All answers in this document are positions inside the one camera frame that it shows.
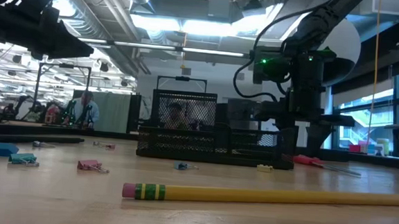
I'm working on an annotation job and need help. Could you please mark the red-handled scissors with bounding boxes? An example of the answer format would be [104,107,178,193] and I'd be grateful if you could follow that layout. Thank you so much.
[291,154,363,178]

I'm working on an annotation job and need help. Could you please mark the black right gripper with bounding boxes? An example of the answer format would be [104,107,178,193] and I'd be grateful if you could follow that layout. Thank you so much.
[251,42,360,170]

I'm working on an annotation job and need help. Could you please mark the pink binder clip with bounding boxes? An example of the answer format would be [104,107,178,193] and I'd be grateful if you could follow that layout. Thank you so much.
[76,158,111,175]

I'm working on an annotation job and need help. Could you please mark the small red binder clip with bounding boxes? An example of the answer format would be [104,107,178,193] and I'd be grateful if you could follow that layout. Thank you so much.
[92,140,116,150]

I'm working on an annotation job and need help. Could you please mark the black background rig frame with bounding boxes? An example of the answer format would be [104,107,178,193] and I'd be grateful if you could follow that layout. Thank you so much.
[32,62,93,127]
[156,74,209,94]

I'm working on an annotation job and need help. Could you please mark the black mesh desk organizer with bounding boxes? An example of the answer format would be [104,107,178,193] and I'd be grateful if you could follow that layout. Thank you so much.
[135,87,299,171]

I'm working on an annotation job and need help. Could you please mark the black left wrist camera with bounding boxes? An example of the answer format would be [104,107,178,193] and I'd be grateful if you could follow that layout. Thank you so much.
[17,0,62,23]

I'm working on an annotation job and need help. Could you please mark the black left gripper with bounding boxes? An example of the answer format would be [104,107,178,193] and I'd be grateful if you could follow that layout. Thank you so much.
[0,4,98,64]

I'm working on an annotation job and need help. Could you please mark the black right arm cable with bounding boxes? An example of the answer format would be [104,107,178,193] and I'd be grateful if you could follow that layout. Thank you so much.
[231,3,309,104]

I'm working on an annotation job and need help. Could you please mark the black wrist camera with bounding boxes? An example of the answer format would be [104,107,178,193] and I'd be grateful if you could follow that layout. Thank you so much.
[17,0,62,23]
[252,47,293,86]

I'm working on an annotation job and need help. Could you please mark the yellow pencil green ferrule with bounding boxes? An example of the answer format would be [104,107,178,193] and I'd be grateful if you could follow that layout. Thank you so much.
[121,176,399,216]

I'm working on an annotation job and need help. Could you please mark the black aluminium table frame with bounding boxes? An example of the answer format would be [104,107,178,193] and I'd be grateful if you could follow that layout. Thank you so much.
[0,120,399,171]

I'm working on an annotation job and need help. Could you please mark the person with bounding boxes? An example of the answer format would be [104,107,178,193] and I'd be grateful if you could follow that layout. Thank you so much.
[69,89,102,130]
[165,101,188,130]

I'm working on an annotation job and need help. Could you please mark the teal binder clip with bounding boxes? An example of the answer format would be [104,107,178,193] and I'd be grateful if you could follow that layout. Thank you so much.
[8,151,41,168]

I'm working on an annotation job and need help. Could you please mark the black cabinet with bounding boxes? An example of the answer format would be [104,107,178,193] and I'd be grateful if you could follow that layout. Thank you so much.
[225,98,264,130]

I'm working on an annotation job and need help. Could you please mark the black partition panel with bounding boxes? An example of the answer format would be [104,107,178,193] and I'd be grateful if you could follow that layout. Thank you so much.
[127,93,142,134]

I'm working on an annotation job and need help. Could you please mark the green curtain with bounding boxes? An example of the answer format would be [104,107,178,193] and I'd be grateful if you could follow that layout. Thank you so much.
[89,91,132,133]

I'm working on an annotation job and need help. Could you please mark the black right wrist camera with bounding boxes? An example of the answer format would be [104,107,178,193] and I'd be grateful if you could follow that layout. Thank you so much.
[252,47,293,86]

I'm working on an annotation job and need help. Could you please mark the long ceiling light strip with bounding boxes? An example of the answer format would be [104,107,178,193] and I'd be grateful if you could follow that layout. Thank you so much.
[76,37,246,58]

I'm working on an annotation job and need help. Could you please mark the pale green container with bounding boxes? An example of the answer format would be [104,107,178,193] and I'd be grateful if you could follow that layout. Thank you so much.
[375,137,391,156]

